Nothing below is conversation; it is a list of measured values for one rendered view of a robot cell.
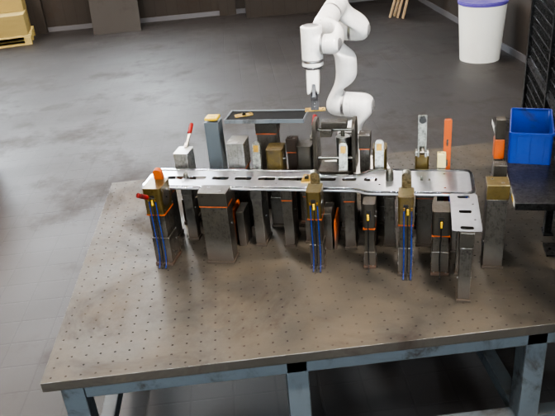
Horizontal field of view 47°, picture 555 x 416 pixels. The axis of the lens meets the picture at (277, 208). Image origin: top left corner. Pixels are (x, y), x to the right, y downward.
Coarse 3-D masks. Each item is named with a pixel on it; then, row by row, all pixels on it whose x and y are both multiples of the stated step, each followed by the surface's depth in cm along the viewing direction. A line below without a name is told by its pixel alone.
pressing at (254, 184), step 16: (176, 176) 282; (192, 176) 280; (208, 176) 278; (224, 176) 277; (240, 176) 276; (256, 176) 274; (272, 176) 273; (288, 176) 272; (320, 176) 269; (336, 176) 268; (352, 176) 266; (368, 176) 265; (384, 176) 264; (400, 176) 263; (416, 176) 261; (432, 176) 260; (448, 176) 259; (464, 176) 258; (368, 192) 252; (384, 192) 251; (416, 192) 249; (432, 192) 248; (448, 192) 247; (464, 192) 246
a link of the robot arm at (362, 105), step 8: (344, 96) 309; (352, 96) 308; (360, 96) 307; (368, 96) 307; (344, 104) 308; (352, 104) 307; (360, 104) 306; (368, 104) 306; (344, 112) 310; (352, 112) 309; (360, 112) 307; (368, 112) 307; (360, 120) 309; (360, 128) 316
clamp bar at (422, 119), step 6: (420, 120) 259; (426, 120) 262; (420, 126) 264; (426, 126) 262; (420, 132) 265; (426, 132) 263; (420, 138) 265; (426, 138) 264; (420, 144) 266; (426, 144) 265
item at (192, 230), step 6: (186, 192) 280; (192, 192) 281; (186, 198) 281; (192, 198) 282; (186, 204) 283; (192, 204) 282; (186, 210) 284; (192, 210) 284; (186, 216) 286; (192, 216) 285; (192, 222) 287; (198, 222) 290; (192, 228) 288; (198, 228) 290; (192, 234) 290; (198, 234) 290
